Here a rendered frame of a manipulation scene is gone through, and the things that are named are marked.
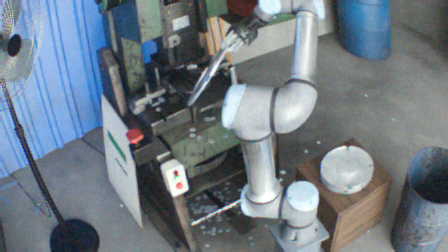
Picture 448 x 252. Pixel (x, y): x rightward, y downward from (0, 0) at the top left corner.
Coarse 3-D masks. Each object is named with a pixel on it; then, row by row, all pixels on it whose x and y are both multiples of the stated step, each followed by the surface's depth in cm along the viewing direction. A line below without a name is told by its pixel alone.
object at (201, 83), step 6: (216, 54) 182; (222, 54) 158; (216, 60) 166; (210, 66) 170; (216, 66) 156; (204, 72) 185; (210, 72) 164; (204, 78) 167; (198, 84) 179; (204, 84) 158; (198, 90) 169; (192, 96) 178; (192, 102) 164
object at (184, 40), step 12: (168, 0) 169; (180, 0) 169; (192, 0) 171; (168, 12) 167; (180, 12) 171; (192, 12) 174; (168, 24) 171; (180, 24) 174; (192, 24) 177; (180, 36) 177; (192, 36) 180; (156, 48) 187; (168, 48) 177; (180, 48) 177; (192, 48) 179; (168, 60) 180; (180, 60) 179
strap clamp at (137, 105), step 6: (150, 90) 191; (156, 90) 193; (162, 90) 193; (138, 96) 191; (144, 96) 190; (150, 96) 191; (156, 96) 192; (132, 102) 192; (138, 102) 189; (150, 102) 194; (132, 108) 190; (138, 108) 189; (144, 108) 191
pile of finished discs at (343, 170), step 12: (336, 156) 201; (348, 156) 199; (360, 156) 197; (324, 168) 197; (336, 168) 194; (348, 168) 191; (360, 168) 191; (372, 168) 189; (324, 180) 191; (336, 180) 187; (348, 180) 186; (360, 180) 184; (336, 192) 186; (348, 192) 183
